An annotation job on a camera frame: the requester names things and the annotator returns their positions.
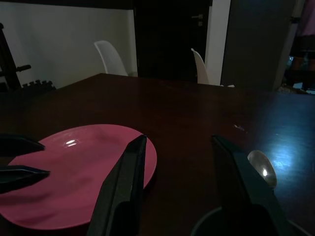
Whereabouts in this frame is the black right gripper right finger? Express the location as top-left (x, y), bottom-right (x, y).
top-left (212, 134), bottom-right (296, 236)

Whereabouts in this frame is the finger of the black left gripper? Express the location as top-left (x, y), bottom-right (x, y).
top-left (0, 165), bottom-right (51, 195)
top-left (0, 133), bottom-right (46, 162)

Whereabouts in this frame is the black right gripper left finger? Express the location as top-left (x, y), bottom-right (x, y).
top-left (86, 135), bottom-right (148, 236)

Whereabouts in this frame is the silver metal spoon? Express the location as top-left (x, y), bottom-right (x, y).
top-left (247, 149), bottom-right (278, 189)

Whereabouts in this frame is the pink round plate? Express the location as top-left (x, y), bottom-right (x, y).
top-left (0, 124), bottom-right (158, 231)

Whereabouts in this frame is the black dumbbell set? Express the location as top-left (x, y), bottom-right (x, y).
top-left (22, 79), bottom-right (57, 90)

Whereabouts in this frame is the black weight rack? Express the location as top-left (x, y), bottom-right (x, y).
top-left (0, 23), bottom-right (32, 92)

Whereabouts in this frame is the white perforated-back chair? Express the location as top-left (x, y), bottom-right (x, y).
top-left (94, 40), bottom-right (138, 78)

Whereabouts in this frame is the white smooth-back chair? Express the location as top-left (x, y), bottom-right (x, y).
top-left (190, 48), bottom-right (235, 88)

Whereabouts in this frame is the dark shelf unit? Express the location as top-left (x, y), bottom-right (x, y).
top-left (283, 34), bottom-right (315, 94)

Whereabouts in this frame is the dark wooden door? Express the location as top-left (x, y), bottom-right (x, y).
top-left (133, 0), bottom-right (213, 83)

